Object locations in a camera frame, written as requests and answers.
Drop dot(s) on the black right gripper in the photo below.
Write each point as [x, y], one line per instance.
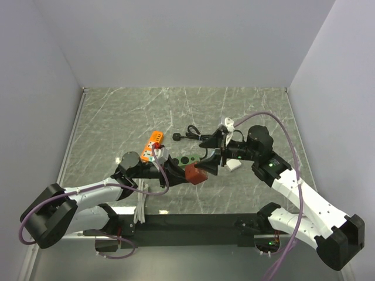
[216, 140]

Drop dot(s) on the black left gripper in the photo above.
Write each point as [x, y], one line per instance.
[175, 174]

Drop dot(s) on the green power strip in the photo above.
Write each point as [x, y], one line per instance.
[183, 161]

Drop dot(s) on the red cube socket adapter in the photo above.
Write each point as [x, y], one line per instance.
[194, 175]

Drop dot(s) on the orange power strip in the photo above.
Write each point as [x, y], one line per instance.
[156, 137]

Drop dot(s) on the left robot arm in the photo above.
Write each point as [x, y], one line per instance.
[59, 211]

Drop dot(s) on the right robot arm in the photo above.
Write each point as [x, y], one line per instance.
[336, 236]

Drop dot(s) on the white charger plug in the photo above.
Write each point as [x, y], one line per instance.
[233, 164]

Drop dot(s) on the black base beam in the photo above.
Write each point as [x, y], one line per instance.
[187, 230]

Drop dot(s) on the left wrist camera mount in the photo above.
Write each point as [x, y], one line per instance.
[159, 154]

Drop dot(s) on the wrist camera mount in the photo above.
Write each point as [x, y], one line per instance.
[227, 127]
[159, 154]

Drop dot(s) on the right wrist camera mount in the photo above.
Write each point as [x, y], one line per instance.
[227, 127]

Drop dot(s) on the aluminium frame rail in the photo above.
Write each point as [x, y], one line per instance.
[284, 234]

